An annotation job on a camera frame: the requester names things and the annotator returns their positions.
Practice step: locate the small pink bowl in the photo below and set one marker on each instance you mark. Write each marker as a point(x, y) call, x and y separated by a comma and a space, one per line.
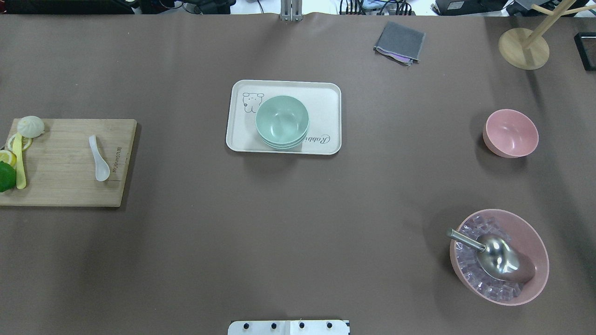
point(510, 134)

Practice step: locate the top green bowl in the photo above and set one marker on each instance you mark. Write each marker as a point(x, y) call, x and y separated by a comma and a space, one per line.
point(282, 120)

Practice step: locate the large pink ice bowl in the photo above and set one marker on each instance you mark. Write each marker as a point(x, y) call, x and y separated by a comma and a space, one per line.
point(521, 236)

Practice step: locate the white ceramic spoon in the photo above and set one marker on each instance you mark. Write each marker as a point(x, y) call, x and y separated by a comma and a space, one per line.
point(102, 169)

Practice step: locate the cream rabbit serving tray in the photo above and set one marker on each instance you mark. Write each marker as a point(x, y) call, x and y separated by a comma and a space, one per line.
point(322, 101)

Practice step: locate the grey folded cloth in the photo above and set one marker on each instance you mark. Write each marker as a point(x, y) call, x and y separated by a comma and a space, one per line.
point(400, 43)

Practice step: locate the metal ice scoop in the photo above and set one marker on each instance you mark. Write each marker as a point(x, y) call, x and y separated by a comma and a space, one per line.
point(495, 256)

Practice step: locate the bamboo cutting board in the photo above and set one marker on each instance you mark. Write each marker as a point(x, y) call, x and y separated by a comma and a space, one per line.
point(60, 168)

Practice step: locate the wooden mug tree stand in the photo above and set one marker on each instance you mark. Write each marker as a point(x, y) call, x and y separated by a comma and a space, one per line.
point(527, 49)

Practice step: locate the lemon slice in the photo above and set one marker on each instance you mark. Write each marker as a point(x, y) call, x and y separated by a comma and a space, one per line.
point(25, 142)

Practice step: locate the half lemon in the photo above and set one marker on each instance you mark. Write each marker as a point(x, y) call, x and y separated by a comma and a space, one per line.
point(8, 157)

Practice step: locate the green lime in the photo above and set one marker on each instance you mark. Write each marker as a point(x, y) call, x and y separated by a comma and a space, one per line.
point(7, 177)

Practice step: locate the black tray at edge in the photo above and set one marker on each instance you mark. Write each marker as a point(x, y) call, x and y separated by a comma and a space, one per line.
point(586, 46)

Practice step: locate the aluminium frame post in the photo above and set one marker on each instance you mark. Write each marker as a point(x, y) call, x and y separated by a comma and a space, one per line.
point(291, 10)

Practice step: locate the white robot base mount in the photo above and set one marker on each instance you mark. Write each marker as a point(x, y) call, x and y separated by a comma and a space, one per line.
point(290, 327)

